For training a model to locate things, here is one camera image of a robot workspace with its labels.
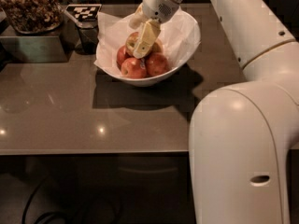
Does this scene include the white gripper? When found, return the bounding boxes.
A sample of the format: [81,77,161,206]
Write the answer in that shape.
[129,0,179,59]

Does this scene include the yellow-red apple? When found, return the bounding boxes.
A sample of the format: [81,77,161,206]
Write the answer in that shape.
[125,32,138,56]

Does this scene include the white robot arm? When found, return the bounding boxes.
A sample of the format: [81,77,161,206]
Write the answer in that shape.
[130,0,299,224]

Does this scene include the back yellow apple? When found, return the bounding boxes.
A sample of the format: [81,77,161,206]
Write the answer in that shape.
[151,38,164,53]

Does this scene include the red apple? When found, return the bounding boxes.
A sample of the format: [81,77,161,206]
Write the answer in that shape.
[121,57,147,79]
[145,52,169,77]
[117,46,129,68]

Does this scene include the front right red apple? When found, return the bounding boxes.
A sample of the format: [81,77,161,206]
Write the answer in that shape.
[145,52,169,77]

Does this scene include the front left red apple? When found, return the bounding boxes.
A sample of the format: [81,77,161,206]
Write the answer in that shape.
[121,57,147,79]

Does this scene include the white bowl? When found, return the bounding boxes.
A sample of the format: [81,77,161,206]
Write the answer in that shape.
[95,7,202,88]

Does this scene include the white paper liner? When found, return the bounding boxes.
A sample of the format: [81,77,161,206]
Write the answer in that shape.
[93,1,198,77]

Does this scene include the dark cup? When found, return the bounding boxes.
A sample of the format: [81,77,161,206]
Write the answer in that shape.
[77,21,98,54]

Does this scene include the black white marker tag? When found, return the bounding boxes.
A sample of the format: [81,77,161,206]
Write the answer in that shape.
[65,4,102,21]

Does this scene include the metal box stand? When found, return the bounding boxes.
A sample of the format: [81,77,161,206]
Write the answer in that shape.
[0,21,79,63]

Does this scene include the black floor cable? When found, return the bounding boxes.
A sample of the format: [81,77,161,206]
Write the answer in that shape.
[21,177,123,224]

